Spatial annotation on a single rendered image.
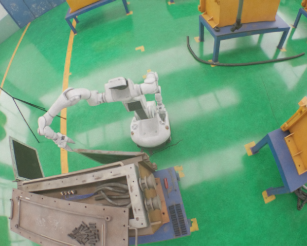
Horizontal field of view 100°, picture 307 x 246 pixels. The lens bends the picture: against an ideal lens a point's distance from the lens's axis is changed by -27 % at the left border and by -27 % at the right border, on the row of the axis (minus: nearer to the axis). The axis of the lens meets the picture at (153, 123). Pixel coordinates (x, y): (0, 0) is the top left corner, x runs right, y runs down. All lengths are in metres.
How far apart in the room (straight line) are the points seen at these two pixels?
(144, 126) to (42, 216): 1.74
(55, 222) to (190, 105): 2.45
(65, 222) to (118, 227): 0.45
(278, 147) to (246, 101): 1.19
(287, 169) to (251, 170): 0.69
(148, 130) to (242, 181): 1.53
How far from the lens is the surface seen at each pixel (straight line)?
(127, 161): 1.39
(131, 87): 1.33
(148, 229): 1.34
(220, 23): 3.27
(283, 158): 2.23
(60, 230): 1.54
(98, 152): 1.53
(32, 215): 1.76
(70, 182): 1.48
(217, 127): 2.76
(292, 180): 2.25
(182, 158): 2.58
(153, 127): 2.45
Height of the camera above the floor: 2.52
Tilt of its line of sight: 63 degrees down
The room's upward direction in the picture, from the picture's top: 24 degrees counter-clockwise
